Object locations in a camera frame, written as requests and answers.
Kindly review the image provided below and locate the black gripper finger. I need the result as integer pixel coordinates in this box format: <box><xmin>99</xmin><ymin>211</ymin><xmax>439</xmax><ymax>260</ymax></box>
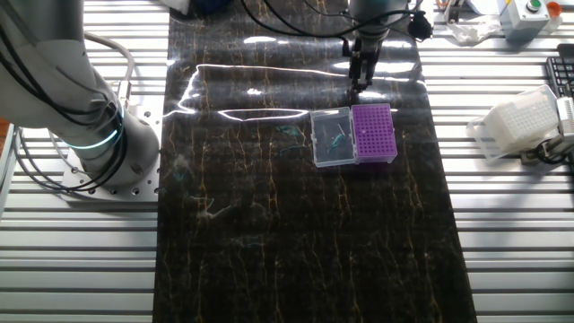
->
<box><xmin>360</xmin><ymin>53</ymin><xmax>375</xmax><ymax>91</ymax></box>
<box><xmin>347</xmin><ymin>51</ymin><xmax>362</xmax><ymax>93</ymax></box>

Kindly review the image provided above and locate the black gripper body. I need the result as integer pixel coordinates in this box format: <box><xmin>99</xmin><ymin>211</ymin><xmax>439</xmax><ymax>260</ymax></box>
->
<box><xmin>342</xmin><ymin>36</ymin><xmax>385</xmax><ymax>66</ymax></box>

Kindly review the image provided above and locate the purple pipette tip holder box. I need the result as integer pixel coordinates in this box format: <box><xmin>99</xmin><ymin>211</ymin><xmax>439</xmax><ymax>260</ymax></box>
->
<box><xmin>309</xmin><ymin>102</ymin><xmax>399</xmax><ymax>170</ymax></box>

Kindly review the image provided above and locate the white pipette tip box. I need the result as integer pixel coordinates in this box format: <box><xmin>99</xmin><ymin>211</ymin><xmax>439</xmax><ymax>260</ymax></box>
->
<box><xmin>465</xmin><ymin>83</ymin><xmax>561</xmax><ymax>161</ymax></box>

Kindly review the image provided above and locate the white crumpled paper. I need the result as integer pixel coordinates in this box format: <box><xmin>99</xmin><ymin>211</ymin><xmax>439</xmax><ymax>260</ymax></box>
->
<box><xmin>446</xmin><ymin>16</ymin><xmax>503</xmax><ymax>47</ymax></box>

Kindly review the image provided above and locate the grey green button box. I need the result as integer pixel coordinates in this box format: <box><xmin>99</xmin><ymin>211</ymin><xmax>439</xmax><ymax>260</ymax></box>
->
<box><xmin>499</xmin><ymin>0</ymin><xmax>552</xmax><ymax>45</ymax></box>

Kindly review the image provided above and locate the dark marble pattern mat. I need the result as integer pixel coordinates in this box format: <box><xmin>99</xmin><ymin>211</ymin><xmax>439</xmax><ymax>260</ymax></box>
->
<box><xmin>152</xmin><ymin>0</ymin><xmax>479</xmax><ymax>323</ymax></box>

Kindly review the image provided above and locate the orange capped white object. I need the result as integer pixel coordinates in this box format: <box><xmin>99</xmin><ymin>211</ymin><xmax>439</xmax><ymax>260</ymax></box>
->
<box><xmin>544</xmin><ymin>1</ymin><xmax>564</xmax><ymax>35</ymax></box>

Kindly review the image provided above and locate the black keyboard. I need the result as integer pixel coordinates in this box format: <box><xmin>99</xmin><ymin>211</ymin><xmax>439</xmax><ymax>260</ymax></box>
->
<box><xmin>545</xmin><ymin>43</ymin><xmax>574</xmax><ymax>98</ymax></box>

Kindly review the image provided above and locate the black coiled cable bundle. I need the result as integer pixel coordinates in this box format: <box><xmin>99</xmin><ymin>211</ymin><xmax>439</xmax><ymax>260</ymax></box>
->
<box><xmin>406</xmin><ymin>9</ymin><xmax>434</xmax><ymax>42</ymax></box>

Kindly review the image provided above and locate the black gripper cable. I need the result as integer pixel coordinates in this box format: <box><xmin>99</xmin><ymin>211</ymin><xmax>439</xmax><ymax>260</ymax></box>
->
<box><xmin>239</xmin><ymin>0</ymin><xmax>416</xmax><ymax>40</ymax></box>

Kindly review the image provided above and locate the black cable loop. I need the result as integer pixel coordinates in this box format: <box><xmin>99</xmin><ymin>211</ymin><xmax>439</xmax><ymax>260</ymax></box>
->
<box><xmin>534</xmin><ymin>142</ymin><xmax>561</xmax><ymax>166</ymax></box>

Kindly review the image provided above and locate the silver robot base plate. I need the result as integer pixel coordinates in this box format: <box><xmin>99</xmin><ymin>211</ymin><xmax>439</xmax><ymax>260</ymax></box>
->
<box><xmin>60</xmin><ymin>96</ymin><xmax>163</xmax><ymax>198</ymax></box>

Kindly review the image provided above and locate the grey hose cable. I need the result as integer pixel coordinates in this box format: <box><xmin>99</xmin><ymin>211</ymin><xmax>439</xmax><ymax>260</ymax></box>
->
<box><xmin>83</xmin><ymin>31</ymin><xmax>135</xmax><ymax>109</ymax></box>

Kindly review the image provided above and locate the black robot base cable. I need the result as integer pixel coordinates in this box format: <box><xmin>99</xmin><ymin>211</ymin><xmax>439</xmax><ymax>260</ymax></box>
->
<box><xmin>0</xmin><ymin>22</ymin><xmax>129</xmax><ymax>194</ymax></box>

